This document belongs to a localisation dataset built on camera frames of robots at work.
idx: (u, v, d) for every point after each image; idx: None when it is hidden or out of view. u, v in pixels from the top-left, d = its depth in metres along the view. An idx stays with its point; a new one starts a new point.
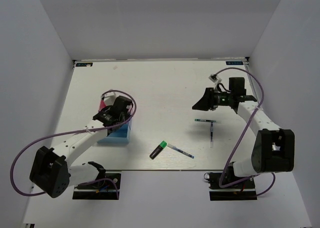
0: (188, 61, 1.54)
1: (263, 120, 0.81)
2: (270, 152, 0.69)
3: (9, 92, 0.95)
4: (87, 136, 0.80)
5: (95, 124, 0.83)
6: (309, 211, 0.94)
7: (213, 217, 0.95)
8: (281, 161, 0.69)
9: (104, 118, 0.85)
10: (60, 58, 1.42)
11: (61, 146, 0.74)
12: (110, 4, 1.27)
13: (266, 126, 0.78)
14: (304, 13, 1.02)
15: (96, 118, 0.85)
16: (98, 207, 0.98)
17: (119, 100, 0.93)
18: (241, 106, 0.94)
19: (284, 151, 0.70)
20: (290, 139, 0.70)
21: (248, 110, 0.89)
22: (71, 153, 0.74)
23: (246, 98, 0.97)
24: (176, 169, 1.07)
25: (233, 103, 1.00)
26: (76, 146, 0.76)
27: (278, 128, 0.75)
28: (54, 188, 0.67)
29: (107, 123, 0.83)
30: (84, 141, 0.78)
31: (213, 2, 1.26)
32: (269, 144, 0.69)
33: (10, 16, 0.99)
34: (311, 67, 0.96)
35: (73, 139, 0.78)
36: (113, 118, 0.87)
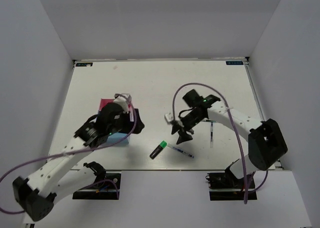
0: (188, 61, 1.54)
1: (242, 120, 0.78)
2: (266, 148, 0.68)
3: (9, 92, 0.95)
4: (64, 160, 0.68)
5: (75, 144, 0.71)
6: (309, 211, 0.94)
7: (213, 217, 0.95)
8: (278, 150, 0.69)
9: (86, 134, 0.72)
10: (60, 58, 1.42)
11: (38, 174, 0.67)
12: (110, 4, 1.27)
13: (249, 126, 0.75)
14: (304, 13, 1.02)
15: (78, 133, 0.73)
16: (98, 207, 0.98)
17: (107, 108, 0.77)
18: (212, 112, 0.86)
19: (275, 139, 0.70)
20: (276, 126, 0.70)
21: (223, 114, 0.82)
22: (46, 185, 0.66)
23: (210, 102, 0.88)
24: (178, 169, 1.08)
25: (203, 113, 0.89)
26: (51, 176, 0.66)
27: (260, 122, 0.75)
28: (35, 217, 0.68)
29: (86, 142, 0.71)
30: (61, 168, 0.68)
31: (213, 2, 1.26)
32: (262, 142, 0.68)
33: (11, 16, 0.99)
34: (311, 67, 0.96)
35: (50, 165, 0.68)
36: (97, 133, 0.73)
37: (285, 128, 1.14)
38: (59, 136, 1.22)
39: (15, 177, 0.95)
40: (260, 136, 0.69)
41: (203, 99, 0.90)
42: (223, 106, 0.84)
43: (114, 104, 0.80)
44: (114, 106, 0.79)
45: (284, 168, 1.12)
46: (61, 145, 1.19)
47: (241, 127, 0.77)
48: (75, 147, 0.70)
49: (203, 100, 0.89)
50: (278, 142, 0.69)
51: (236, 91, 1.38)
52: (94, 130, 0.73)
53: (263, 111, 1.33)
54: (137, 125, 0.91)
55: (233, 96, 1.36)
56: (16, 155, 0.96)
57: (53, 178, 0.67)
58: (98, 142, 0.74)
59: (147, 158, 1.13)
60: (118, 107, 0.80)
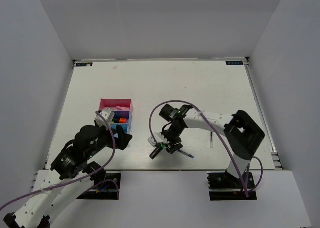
0: (188, 61, 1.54)
1: (216, 118, 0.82)
2: (244, 138, 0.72)
3: (9, 92, 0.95)
4: (43, 197, 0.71)
5: (53, 179, 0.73)
6: (309, 211, 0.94)
7: (213, 217, 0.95)
8: (258, 137, 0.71)
9: (62, 166, 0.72)
10: (60, 58, 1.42)
11: (22, 211, 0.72)
12: (109, 4, 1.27)
13: (223, 122, 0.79)
14: (304, 13, 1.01)
15: (55, 166, 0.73)
16: (98, 207, 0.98)
17: (81, 136, 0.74)
18: (190, 121, 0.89)
19: (249, 127, 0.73)
20: (245, 116, 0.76)
21: (198, 120, 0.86)
22: (31, 220, 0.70)
23: (183, 112, 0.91)
24: (176, 169, 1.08)
25: (181, 124, 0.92)
26: (34, 212, 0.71)
27: (231, 116, 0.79)
28: None
29: (63, 175, 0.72)
30: (42, 204, 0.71)
31: (213, 2, 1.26)
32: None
33: (11, 16, 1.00)
34: (311, 67, 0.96)
35: (32, 201, 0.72)
36: (72, 163, 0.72)
37: (285, 128, 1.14)
38: (59, 136, 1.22)
39: (15, 177, 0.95)
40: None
41: (178, 111, 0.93)
42: (196, 112, 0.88)
43: (90, 129, 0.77)
44: (90, 131, 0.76)
45: (284, 168, 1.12)
46: (61, 145, 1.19)
47: (218, 125, 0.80)
48: (51, 183, 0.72)
49: (178, 111, 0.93)
50: (254, 129, 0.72)
51: (236, 91, 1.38)
52: (69, 160, 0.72)
53: (263, 111, 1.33)
54: (120, 139, 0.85)
55: (233, 96, 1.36)
56: (16, 156, 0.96)
57: (37, 214, 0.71)
58: (76, 170, 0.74)
59: (147, 158, 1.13)
60: (95, 131, 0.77)
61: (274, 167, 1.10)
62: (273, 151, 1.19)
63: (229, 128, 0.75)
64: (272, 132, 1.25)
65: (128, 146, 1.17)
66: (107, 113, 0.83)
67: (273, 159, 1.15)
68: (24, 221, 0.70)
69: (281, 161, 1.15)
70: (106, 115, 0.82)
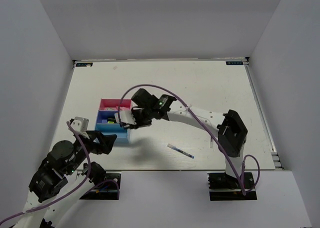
0: (188, 61, 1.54)
1: (206, 117, 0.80)
2: (233, 138, 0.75)
3: (9, 92, 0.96)
4: (30, 217, 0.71)
5: (33, 199, 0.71)
6: (310, 211, 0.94)
7: (213, 216, 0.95)
8: (242, 135, 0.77)
9: (39, 187, 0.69)
10: (60, 58, 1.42)
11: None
12: (110, 4, 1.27)
13: (216, 121, 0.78)
14: (304, 13, 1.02)
15: (33, 186, 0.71)
16: (98, 207, 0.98)
17: (53, 155, 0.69)
18: (171, 113, 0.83)
19: (236, 125, 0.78)
20: (235, 115, 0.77)
21: (184, 114, 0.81)
22: None
23: (166, 104, 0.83)
24: (176, 169, 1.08)
25: (162, 116, 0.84)
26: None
27: (223, 115, 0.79)
28: None
29: (40, 197, 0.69)
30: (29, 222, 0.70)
31: (213, 2, 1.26)
32: (229, 133, 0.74)
33: (11, 16, 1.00)
34: (311, 67, 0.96)
35: (21, 220, 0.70)
36: (47, 184, 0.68)
37: (285, 128, 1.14)
38: (59, 135, 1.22)
39: (16, 177, 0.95)
40: (225, 128, 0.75)
41: (158, 102, 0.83)
42: (182, 106, 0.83)
43: (64, 145, 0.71)
44: (63, 148, 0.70)
45: (284, 168, 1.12)
46: None
47: (210, 124, 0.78)
48: (33, 204, 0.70)
49: (159, 103, 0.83)
50: (241, 128, 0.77)
51: (236, 91, 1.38)
52: (45, 180, 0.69)
53: (263, 111, 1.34)
54: (102, 144, 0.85)
55: (233, 96, 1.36)
56: (16, 156, 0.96)
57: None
58: (54, 189, 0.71)
59: (147, 158, 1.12)
60: (69, 147, 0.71)
61: (274, 167, 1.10)
62: (273, 151, 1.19)
63: (223, 130, 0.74)
64: (272, 132, 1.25)
65: (128, 145, 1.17)
66: (77, 122, 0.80)
67: (273, 159, 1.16)
68: None
69: (281, 161, 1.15)
70: (76, 125, 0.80)
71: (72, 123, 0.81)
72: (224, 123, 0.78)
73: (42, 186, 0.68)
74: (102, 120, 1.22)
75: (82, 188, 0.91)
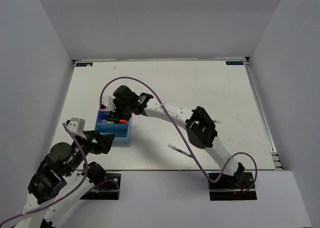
0: (188, 61, 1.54)
1: (177, 112, 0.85)
2: (200, 132, 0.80)
3: (10, 92, 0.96)
4: (30, 218, 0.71)
5: (32, 201, 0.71)
6: (310, 212, 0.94)
7: (213, 216, 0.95)
8: (209, 129, 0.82)
9: (38, 188, 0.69)
10: (60, 58, 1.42)
11: None
12: (110, 4, 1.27)
13: (184, 116, 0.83)
14: (304, 13, 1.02)
15: (32, 188, 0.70)
16: (98, 207, 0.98)
17: (50, 157, 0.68)
18: (148, 110, 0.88)
19: (204, 121, 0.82)
20: (202, 111, 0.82)
21: (158, 111, 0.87)
22: None
23: (144, 102, 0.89)
24: (175, 169, 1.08)
25: (140, 113, 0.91)
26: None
27: (191, 111, 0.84)
28: None
29: (39, 199, 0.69)
30: (30, 222, 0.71)
31: (213, 2, 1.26)
32: (196, 127, 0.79)
33: (11, 16, 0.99)
34: (311, 67, 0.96)
35: (21, 221, 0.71)
36: (45, 186, 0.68)
37: (285, 128, 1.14)
38: (59, 136, 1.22)
39: (16, 178, 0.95)
40: (193, 122, 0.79)
41: (137, 100, 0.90)
42: (157, 103, 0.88)
43: (61, 147, 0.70)
44: (60, 150, 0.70)
45: (284, 168, 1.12)
46: None
47: (179, 119, 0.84)
48: (32, 206, 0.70)
49: (138, 100, 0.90)
50: (208, 123, 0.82)
51: (236, 91, 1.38)
52: (43, 182, 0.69)
53: (263, 111, 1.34)
54: (100, 144, 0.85)
55: (233, 96, 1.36)
56: (16, 156, 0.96)
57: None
58: (54, 191, 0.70)
59: (147, 158, 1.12)
60: (67, 149, 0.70)
61: (274, 167, 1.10)
62: (273, 151, 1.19)
63: (190, 123, 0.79)
64: (272, 132, 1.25)
65: (128, 146, 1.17)
66: (73, 122, 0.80)
67: (273, 159, 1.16)
68: None
69: (281, 161, 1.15)
70: (72, 125, 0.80)
71: (68, 124, 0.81)
72: (192, 118, 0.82)
73: (41, 189, 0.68)
74: (102, 120, 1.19)
75: (82, 188, 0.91)
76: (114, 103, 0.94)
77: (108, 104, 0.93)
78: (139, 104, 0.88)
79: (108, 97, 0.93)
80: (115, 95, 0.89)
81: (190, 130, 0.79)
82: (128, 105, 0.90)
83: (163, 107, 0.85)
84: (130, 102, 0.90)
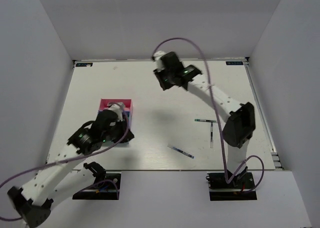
0: (188, 61, 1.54)
1: (223, 100, 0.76)
2: (241, 128, 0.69)
3: (10, 92, 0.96)
4: (56, 170, 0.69)
5: (68, 153, 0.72)
6: (310, 212, 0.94)
7: (213, 216, 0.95)
8: (249, 130, 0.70)
9: (79, 142, 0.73)
10: (60, 58, 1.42)
11: (29, 186, 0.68)
12: (110, 4, 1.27)
13: (230, 108, 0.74)
14: (304, 14, 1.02)
15: (72, 142, 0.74)
16: (97, 207, 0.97)
17: (101, 117, 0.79)
18: (192, 86, 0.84)
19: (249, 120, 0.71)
20: (252, 109, 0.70)
21: (204, 91, 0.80)
22: (39, 193, 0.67)
23: (191, 75, 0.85)
24: (176, 169, 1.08)
25: (182, 85, 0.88)
26: (45, 184, 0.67)
27: (240, 105, 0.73)
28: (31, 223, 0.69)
29: (81, 149, 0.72)
30: (57, 174, 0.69)
31: (213, 2, 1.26)
32: (239, 123, 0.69)
33: (10, 14, 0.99)
34: (310, 67, 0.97)
35: (44, 173, 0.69)
36: (90, 140, 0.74)
37: (285, 128, 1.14)
38: (59, 135, 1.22)
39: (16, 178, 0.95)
40: (238, 118, 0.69)
41: (184, 71, 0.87)
42: (205, 82, 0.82)
43: (107, 112, 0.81)
44: (108, 114, 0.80)
45: (284, 168, 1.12)
46: (61, 145, 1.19)
47: (223, 108, 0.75)
48: (68, 155, 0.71)
49: (185, 71, 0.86)
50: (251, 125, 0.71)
51: (237, 92, 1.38)
52: (87, 137, 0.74)
53: (263, 111, 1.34)
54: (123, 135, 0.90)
55: (233, 96, 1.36)
56: (16, 156, 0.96)
57: (47, 187, 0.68)
58: (92, 149, 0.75)
59: (147, 158, 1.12)
60: (112, 115, 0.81)
61: (274, 167, 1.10)
62: (273, 151, 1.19)
63: (233, 116, 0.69)
64: (272, 132, 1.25)
65: (128, 145, 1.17)
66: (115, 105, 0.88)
67: (273, 159, 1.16)
68: (32, 194, 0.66)
69: (281, 161, 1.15)
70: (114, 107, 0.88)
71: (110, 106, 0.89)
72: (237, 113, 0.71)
73: (86, 140, 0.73)
74: None
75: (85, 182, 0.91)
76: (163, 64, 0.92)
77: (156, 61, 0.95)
78: (184, 76, 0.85)
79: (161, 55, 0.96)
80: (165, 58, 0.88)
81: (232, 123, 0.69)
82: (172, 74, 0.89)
83: (209, 77, 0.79)
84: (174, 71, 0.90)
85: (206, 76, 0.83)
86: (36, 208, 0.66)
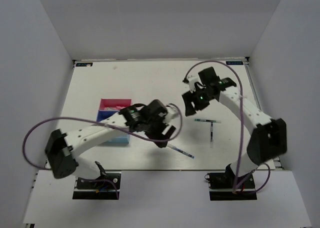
0: (188, 61, 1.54)
1: (252, 112, 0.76)
2: (266, 143, 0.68)
3: (10, 92, 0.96)
4: (101, 131, 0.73)
5: (117, 122, 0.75)
6: (310, 212, 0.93)
7: (213, 216, 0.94)
8: (276, 150, 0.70)
9: (129, 116, 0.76)
10: (60, 58, 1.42)
11: (74, 135, 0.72)
12: (110, 4, 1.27)
13: (257, 120, 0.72)
14: (304, 13, 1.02)
15: (123, 113, 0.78)
16: (97, 206, 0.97)
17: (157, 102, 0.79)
18: (224, 95, 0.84)
19: (277, 138, 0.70)
20: (283, 127, 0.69)
21: (233, 100, 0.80)
22: (80, 145, 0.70)
23: (225, 86, 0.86)
24: (176, 169, 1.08)
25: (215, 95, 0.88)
26: (87, 138, 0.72)
27: (269, 120, 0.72)
28: (57, 171, 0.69)
29: (131, 124, 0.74)
30: (100, 133, 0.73)
31: (213, 1, 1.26)
32: (265, 137, 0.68)
33: (10, 14, 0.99)
34: (310, 67, 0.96)
35: (90, 129, 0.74)
36: (138, 119, 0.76)
37: (285, 128, 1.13)
38: None
39: (15, 177, 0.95)
40: (266, 131, 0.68)
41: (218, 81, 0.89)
42: (237, 93, 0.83)
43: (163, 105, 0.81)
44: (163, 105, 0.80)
45: (284, 168, 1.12)
46: None
47: (249, 120, 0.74)
48: (116, 123, 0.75)
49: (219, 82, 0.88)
50: (280, 143, 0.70)
51: None
52: (136, 115, 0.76)
53: (263, 111, 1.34)
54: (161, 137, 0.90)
55: None
56: (16, 155, 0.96)
57: (88, 142, 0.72)
58: (137, 128, 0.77)
59: (147, 158, 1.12)
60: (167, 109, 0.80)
61: (273, 168, 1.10)
62: None
63: (260, 129, 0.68)
64: None
65: (128, 146, 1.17)
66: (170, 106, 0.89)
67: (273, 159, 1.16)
68: (74, 142, 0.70)
69: (281, 161, 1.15)
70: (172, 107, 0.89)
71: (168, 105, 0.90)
72: (266, 127, 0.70)
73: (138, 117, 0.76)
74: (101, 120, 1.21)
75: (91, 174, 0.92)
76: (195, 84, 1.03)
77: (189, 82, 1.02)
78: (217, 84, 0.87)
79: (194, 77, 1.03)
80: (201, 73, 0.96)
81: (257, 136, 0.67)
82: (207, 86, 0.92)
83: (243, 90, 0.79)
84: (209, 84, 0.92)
85: (240, 88, 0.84)
86: (72, 156, 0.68)
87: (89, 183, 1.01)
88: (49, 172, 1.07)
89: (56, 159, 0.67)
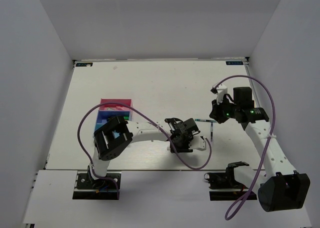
0: (188, 61, 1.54)
1: (276, 158, 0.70)
2: (282, 194, 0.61)
3: (10, 92, 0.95)
4: (152, 129, 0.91)
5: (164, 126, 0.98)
6: (310, 211, 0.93)
7: (213, 216, 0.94)
8: (290, 204, 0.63)
9: (174, 125, 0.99)
10: (60, 58, 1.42)
11: (133, 125, 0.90)
12: (110, 4, 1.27)
13: (278, 168, 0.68)
14: (304, 13, 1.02)
15: (169, 121, 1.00)
16: (97, 206, 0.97)
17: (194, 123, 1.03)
18: (250, 127, 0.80)
19: (295, 193, 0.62)
20: (306, 184, 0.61)
21: (260, 139, 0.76)
22: (137, 135, 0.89)
23: (256, 117, 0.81)
24: (177, 169, 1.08)
25: (241, 122, 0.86)
26: (143, 131, 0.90)
27: (292, 172, 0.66)
28: (107, 154, 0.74)
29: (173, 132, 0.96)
30: (152, 132, 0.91)
31: (213, 2, 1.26)
32: (282, 188, 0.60)
33: (10, 15, 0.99)
34: (310, 67, 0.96)
35: (145, 125, 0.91)
36: (177, 129, 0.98)
37: (285, 128, 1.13)
38: (59, 135, 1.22)
39: (15, 178, 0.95)
40: (284, 182, 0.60)
41: (250, 110, 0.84)
42: (266, 130, 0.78)
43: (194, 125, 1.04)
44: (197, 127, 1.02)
45: None
46: (61, 145, 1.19)
47: (270, 165, 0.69)
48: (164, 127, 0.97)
49: (251, 111, 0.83)
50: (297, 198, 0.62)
51: None
52: (177, 126, 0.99)
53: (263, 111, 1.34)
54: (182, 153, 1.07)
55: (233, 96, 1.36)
56: (16, 156, 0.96)
57: (142, 135, 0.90)
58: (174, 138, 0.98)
59: (147, 158, 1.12)
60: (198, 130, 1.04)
61: None
62: None
63: (279, 181, 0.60)
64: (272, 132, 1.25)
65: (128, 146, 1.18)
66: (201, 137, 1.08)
67: None
68: (133, 131, 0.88)
69: None
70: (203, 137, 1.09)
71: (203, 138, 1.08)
72: (285, 177, 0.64)
73: (178, 127, 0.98)
74: (102, 120, 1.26)
75: (99, 171, 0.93)
76: (222, 97, 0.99)
77: (218, 93, 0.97)
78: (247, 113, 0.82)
79: (223, 89, 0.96)
80: (236, 90, 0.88)
81: (272, 184, 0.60)
82: (238, 107, 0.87)
83: (271, 129, 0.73)
84: (241, 107, 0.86)
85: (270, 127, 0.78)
86: (128, 142, 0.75)
87: (89, 183, 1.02)
88: (49, 172, 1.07)
89: (117, 139, 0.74)
